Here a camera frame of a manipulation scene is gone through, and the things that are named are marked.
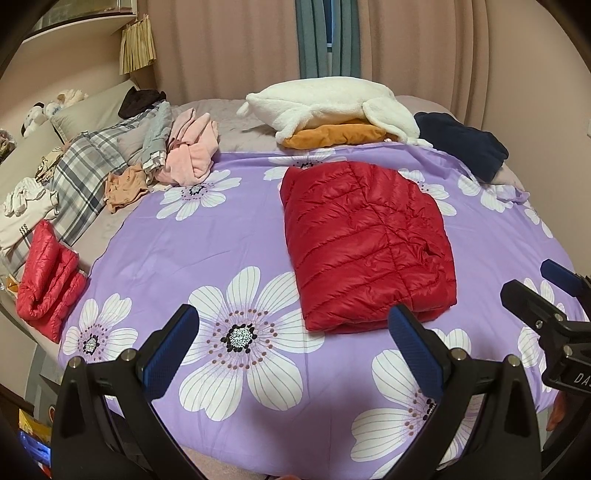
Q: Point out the teal curtain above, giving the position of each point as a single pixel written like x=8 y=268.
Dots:
x=318 y=37

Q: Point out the navy fleece garment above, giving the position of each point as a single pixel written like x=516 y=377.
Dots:
x=466 y=143

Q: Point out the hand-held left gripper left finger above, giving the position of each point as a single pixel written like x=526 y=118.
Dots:
x=168 y=353

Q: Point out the orange garment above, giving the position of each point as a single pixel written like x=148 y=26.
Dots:
x=337 y=134

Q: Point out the small folded red jacket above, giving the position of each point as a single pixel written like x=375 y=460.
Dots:
x=46 y=281

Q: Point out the pink garment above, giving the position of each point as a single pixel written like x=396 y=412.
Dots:
x=189 y=152

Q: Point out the white printed garment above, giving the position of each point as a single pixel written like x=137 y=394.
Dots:
x=23 y=212

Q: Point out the person's right hand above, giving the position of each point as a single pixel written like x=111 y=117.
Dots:
x=556 y=413

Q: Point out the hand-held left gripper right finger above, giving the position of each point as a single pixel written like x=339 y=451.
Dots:
x=418 y=353

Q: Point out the red down jacket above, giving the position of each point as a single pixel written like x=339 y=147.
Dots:
x=364 y=244

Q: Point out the beige curtain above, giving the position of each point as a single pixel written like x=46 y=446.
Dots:
x=221 y=46

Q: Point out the plush toys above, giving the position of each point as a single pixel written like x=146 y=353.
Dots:
x=46 y=110

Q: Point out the dark brown garment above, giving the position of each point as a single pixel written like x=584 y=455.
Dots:
x=138 y=101

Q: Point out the beige small garment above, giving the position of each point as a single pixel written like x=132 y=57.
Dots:
x=124 y=189

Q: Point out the wall shelf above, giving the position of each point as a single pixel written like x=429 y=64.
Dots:
x=83 y=18

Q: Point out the white fleece garment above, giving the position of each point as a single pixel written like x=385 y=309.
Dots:
x=318 y=104

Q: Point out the purple floral blanket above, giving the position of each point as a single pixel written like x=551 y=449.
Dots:
x=194 y=249

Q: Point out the grey pillow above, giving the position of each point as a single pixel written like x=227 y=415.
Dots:
x=92 y=110

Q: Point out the grey garment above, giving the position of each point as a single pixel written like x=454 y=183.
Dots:
x=157 y=138

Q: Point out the grey plaid bedding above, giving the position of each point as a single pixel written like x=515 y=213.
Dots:
x=83 y=180

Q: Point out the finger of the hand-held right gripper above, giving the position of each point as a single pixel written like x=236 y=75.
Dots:
x=531 y=304
x=565 y=276

